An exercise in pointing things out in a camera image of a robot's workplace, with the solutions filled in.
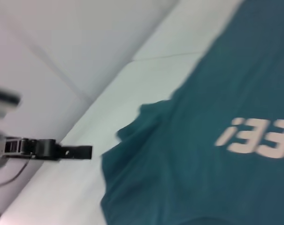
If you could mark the teal T-shirt with FREE print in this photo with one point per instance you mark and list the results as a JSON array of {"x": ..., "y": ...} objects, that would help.
[{"x": 202, "y": 117}]

